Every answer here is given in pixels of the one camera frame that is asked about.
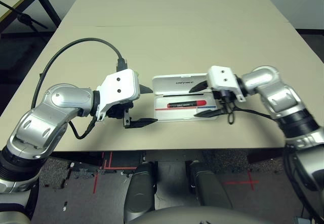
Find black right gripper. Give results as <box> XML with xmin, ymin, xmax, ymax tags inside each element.
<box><xmin>188</xmin><ymin>80</ymin><xmax>236</xmax><ymax>118</ymax></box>

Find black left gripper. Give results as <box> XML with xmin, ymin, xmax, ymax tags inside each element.
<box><xmin>106</xmin><ymin>84</ymin><xmax>159</xmax><ymax>129</ymax></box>

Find red and black marker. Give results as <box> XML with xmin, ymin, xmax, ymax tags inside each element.
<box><xmin>167</xmin><ymin>100</ymin><xmax>208</xmax><ymax>109</ymax></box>

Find white plastic pencil case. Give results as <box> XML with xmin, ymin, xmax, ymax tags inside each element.
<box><xmin>151</xmin><ymin>72</ymin><xmax>220</xmax><ymax>123</ymax></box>

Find red floor tape corner lines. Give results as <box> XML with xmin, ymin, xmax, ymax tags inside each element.
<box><xmin>92</xmin><ymin>152</ymin><xmax>139</xmax><ymax>194</ymax></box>

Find grey robot left leg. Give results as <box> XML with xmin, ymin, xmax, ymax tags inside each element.
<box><xmin>124</xmin><ymin>160</ymin><xmax>159</xmax><ymax>224</ymax></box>

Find grey robot leg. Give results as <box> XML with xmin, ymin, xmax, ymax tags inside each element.
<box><xmin>186</xmin><ymin>159</ymin><xmax>233</xmax><ymax>209</ymax></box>
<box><xmin>124</xmin><ymin>160</ymin><xmax>159</xmax><ymax>224</ymax></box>

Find grey robot right leg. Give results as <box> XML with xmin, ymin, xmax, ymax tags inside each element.
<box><xmin>186</xmin><ymin>159</ymin><xmax>233</xmax><ymax>209</ymax></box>

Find grey robot torso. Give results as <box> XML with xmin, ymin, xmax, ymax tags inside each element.
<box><xmin>126</xmin><ymin>206</ymin><xmax>279</xmax><ymax>224</ymax></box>

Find black tripod stand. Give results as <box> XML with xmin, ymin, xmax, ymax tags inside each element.
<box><xmin>0</xmin><ymin>1</ymin><xmax>49</xmax><ymax>31</ymax></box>

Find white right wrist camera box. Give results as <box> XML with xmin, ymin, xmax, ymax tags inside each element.
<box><xmin>207</xmin><ymin>65</ymin><xmax>247</xmax><ymax>102</ymax></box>

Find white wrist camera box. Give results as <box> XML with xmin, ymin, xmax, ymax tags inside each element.
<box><xmin>95</xmin><ymin>68</ymin><xmax>141</xmax><ymax>122</ymax></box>
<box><xmin>207</xmin><ymin>65</ymin><xmax>247</xmax><ymax>102</ymax></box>

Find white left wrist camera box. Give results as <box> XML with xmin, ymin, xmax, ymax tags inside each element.
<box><xmin>95</xmin><ymin>68</ymin><xmax>141</xmax><ymax>122</ymax></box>

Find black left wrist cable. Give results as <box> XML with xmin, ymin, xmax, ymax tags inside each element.
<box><xmin>30</xmin><ymin>38</ymin><xmax>129</xmax><ymax>140</ymax></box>

